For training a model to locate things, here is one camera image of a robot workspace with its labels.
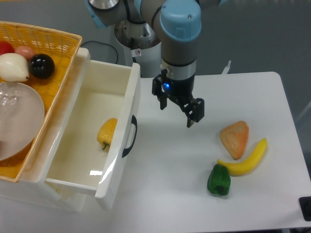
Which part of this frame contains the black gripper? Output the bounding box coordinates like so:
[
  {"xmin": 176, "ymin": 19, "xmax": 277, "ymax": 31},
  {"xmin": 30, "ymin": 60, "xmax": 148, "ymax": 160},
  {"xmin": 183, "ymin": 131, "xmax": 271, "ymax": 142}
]
[{"xmin": 152, "ymin": 69, "xmax": 205, "ymax": 128}]

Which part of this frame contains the white top drawer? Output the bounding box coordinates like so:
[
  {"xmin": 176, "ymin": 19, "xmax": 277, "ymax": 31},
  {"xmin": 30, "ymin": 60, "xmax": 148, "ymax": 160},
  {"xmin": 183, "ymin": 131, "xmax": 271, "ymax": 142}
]
[{"xmin": 46, "ymin": 61, "xmax": 140, "ymax": 211}]

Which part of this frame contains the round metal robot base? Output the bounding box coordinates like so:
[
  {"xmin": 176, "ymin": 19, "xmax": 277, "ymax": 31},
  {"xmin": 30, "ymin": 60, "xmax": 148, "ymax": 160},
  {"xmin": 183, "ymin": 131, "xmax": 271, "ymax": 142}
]
[{"xmin": 114, "ymin": 20, "xmax": 160, "ymax": 50}]

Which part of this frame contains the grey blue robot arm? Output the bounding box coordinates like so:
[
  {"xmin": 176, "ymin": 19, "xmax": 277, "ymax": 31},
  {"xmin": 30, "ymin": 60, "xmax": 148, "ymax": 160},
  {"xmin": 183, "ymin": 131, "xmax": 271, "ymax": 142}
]
[{"xmin": 86, "ymin": 0, "xmax": 219, "ymax": 126}]

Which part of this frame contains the white drawer cabinet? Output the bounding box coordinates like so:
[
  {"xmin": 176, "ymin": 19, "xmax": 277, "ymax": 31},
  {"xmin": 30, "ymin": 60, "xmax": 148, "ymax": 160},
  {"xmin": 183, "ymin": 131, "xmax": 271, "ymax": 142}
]
[{"xmin": 0, "ymin": 48, "xmax": 90, "ymax": 212}]

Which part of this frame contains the yellow toy bell pepper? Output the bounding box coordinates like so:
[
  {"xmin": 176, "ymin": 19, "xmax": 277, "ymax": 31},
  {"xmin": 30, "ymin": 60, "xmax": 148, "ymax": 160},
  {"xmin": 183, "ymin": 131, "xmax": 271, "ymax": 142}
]
[{"xmin": 97, "ymin": 118, "xmax": 118, "ymax": 150}]

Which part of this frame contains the yellow toy banana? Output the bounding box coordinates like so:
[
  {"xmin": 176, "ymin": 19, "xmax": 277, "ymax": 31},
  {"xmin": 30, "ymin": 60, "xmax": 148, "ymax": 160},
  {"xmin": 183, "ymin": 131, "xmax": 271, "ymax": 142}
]
[{"xmin": 217, "ymin": 138, "xmax": 268, "ymax": 176}]

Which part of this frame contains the green toy bell pepper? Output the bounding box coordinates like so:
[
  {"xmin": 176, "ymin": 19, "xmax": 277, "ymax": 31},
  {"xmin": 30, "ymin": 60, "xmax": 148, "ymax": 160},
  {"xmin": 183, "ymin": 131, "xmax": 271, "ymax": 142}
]
[{"xmin": 207, "ymin": 164, "xmax": 231, "ymax": 196}]

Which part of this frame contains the yellow woven basket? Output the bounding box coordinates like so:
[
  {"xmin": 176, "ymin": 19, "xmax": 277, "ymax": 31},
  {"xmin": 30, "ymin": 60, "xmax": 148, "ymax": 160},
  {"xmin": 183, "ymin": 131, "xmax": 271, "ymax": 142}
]
[{"xmin": 0, "ymin": 21, "xmax": 82, "ymax": 183}]

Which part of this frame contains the black toy ball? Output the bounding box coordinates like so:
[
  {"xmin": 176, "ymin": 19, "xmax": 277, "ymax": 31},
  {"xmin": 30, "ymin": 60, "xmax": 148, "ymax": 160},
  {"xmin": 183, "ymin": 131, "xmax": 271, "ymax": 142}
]
[{"xmin": 28, "ymin": 53, "xmax": 55, "ymax": 79}]

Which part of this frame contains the pink plastic bowl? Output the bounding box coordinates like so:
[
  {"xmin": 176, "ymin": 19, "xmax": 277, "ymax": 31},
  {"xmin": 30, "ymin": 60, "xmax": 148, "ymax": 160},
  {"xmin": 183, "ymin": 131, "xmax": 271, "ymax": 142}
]
[{"xmin": 0, "ymin": 82, "xmax": 45, "ymax": 160}]

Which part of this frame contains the black device at table edge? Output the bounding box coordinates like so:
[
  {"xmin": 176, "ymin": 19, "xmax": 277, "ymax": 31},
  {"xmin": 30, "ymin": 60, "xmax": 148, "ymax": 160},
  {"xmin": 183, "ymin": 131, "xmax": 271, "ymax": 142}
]
[{"xmin": 299, "ymin": 196, "xmax": 311, "ymax": 221}]

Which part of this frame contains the pink toy fruit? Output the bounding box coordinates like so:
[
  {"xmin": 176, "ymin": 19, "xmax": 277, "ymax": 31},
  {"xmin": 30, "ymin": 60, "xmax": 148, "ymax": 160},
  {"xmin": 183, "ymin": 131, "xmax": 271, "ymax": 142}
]
[{"xmin": 14, "ymin": 46, "xmax": 36, "ymax": 61}]

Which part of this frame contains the white toy onion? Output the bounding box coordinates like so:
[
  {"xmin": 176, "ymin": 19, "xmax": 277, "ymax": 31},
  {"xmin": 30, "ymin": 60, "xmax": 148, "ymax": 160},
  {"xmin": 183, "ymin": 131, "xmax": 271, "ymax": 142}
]
[{"xmin": 0, "ymin": 53, "xmax": 30, "ymax": 82}]

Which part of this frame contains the red toy tomato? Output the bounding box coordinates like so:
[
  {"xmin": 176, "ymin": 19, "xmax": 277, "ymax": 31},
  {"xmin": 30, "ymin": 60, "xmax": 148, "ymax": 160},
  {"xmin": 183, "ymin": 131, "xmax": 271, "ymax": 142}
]
[{"xmin": 0, "ymin": 41, "xmax": 15, "ymax": 55}]

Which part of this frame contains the black cable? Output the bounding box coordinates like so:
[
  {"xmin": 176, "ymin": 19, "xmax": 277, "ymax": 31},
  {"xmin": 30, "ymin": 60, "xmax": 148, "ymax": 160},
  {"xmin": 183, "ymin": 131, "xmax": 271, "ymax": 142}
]
[{"xmin": 80, "ymin": 40, "xmax": 119, "ymax": 64}]

